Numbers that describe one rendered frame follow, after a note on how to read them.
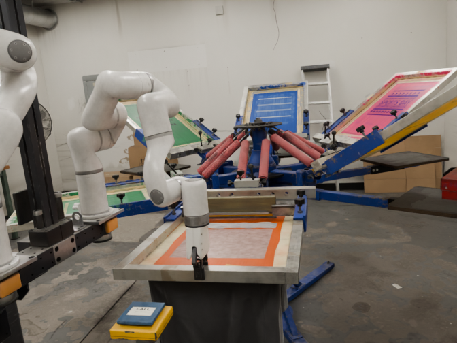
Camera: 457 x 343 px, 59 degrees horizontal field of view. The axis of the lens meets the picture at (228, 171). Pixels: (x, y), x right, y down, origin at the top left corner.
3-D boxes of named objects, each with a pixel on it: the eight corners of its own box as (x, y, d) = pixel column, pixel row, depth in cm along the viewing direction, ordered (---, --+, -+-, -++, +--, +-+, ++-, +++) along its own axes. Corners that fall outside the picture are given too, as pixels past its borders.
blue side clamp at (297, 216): (306, 232, 163) (305, 215, 162) (294, 232, 164) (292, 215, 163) (307, 210, 192) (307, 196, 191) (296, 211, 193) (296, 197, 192)
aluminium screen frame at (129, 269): (298, 284, 117) (298, 271, 116) (113, 280, 129) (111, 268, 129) (305, 207, 192) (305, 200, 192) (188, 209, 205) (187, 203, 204)
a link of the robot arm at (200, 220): (189, 208, 127) (190, 217, 127) (180, 217, 118) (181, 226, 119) (212, 208, 125) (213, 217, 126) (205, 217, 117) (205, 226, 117)
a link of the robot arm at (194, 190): (154, 180, 121) (172, 173, 129) (158, 214, 123) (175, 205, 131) (197, 182, 114) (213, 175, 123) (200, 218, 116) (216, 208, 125)
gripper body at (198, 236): (190, 214, 127) (193, 248, 129) (179, 224, 117) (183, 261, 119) (213, 214, 126) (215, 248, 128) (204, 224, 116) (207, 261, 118)
